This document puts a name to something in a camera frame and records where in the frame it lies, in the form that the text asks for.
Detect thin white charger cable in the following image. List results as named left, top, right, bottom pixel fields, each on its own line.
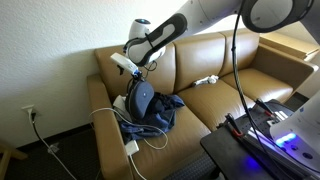
left=89, top=107, right=169, bottom=150

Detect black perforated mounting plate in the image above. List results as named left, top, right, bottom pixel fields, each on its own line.
left=238, top=99, right=296, bottom=141

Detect thick white adapter cord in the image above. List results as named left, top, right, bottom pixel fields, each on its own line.
left=128, top=153, right=148, bottom=180

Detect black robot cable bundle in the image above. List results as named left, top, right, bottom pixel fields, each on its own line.
left=230, top=0, right=288, bottom=180

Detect white power adapter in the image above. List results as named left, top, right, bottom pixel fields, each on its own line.
left=124, top=139, right=140, bottom=157

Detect wooden chair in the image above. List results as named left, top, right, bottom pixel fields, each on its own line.
left=0, top=139, right=29, bottom=180

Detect brown leather sofa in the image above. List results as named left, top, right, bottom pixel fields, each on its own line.
left=86, top=28, right=319, bottom=180

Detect red handled black clamp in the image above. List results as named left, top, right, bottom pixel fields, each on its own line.
left=254, top=97, right=284, bottom=119
left=216, top=113, right=246, bottom=138

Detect grey aluminium base plate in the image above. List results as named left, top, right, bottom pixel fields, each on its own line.
left=243, top=126, right=320, bottom=179

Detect black robot table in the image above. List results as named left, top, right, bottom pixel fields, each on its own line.
left=199, top=124, right=301, bottom=180

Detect blue denim jeans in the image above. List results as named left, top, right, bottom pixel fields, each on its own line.
left=118, top=94, right=185, bottom=145

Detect white wall outlet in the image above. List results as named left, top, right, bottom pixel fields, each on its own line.
left=21, top=105, right=36, bottom=118

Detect white sock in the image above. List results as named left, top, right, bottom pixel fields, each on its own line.
left=192, top=74, right=220, bottom=88

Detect light wooden side table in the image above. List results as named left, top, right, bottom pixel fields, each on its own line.
left=259, top=31, right=320, bottom=62

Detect black power cord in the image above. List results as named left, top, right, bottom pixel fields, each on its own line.
left=29, top=111, right=78, bottom=180

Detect grey cord connector block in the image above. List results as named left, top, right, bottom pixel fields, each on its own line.
left=47, top=143, right=61, bottom=155

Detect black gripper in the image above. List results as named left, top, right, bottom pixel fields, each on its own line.
left=130, top=68, right=146, bottom=84

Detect dark navy garment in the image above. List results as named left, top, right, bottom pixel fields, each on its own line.
left=152, top=92, right=178, bottom=113

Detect black round bag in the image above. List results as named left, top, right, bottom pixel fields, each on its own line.
left=124, top=79, right=156, bottom=121

